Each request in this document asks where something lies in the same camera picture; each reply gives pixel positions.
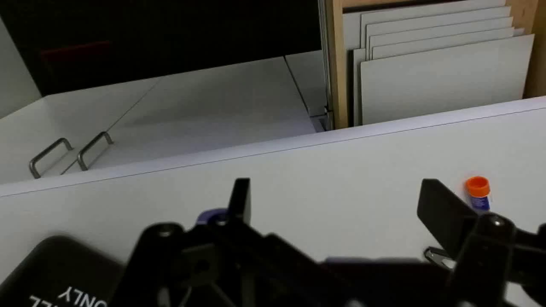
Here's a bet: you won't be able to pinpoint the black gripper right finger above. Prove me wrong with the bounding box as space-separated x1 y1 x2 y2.
416 179 477 254

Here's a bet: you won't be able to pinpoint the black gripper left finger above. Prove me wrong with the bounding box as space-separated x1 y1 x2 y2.
226 178 250 224

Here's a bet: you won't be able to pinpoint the orange capped small bottle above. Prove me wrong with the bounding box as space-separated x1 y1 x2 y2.
463 176 491 212

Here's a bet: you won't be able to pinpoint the front white paper sheet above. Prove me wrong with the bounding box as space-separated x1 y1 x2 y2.
359 34 533 125

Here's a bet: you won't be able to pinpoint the stacked white paper sheets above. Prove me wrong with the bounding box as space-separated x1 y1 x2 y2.
342 0 533 65

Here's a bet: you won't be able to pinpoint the black box with white text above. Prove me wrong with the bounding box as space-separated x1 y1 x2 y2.
0 236 122 307

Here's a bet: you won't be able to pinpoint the right metal cabinet handle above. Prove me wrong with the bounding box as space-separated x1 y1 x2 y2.
76 132 113 171

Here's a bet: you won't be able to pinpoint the metal cabinet handle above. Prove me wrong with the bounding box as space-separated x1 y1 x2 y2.
76 132 113 171
26 137 76 181

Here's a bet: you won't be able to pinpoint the left metal cabinet handle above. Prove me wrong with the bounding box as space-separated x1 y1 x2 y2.
26 137 76 181

